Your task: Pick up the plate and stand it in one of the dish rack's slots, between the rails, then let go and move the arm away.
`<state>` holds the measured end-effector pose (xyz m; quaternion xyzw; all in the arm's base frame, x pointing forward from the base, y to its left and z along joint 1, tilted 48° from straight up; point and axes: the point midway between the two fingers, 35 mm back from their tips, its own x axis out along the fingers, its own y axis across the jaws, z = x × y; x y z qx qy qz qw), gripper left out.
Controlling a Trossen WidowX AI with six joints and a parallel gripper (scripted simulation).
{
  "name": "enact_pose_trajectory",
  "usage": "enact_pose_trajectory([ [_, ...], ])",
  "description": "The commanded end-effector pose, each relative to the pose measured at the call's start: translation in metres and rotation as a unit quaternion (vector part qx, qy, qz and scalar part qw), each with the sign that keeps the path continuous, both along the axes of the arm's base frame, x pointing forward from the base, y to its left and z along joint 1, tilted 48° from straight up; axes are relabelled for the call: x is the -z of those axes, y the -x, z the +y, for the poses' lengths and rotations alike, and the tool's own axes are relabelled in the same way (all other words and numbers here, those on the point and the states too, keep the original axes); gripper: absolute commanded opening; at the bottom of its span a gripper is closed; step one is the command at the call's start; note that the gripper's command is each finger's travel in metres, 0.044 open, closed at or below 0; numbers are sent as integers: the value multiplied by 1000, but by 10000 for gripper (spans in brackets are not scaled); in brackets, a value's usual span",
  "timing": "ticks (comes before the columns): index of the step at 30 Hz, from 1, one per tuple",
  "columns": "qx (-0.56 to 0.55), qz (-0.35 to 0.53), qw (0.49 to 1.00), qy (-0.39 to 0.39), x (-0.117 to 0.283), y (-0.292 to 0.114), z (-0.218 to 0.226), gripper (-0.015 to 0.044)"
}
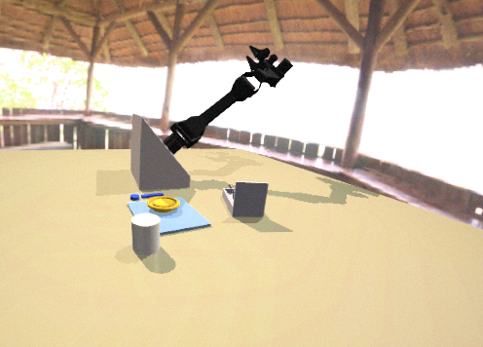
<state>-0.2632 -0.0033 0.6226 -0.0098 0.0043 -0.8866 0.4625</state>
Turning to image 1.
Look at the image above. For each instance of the light blue mat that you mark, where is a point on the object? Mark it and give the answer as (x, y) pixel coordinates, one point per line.
(184, 218)

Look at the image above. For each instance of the white cylinder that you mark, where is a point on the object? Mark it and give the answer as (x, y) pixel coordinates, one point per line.
(145, 230)

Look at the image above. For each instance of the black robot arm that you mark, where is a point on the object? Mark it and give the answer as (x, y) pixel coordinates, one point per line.
(193, 127)

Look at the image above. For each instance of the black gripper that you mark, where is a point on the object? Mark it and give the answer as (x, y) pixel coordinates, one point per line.
(260, 55)

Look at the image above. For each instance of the yellow plate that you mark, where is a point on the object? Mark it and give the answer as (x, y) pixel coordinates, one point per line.
(163, 204)

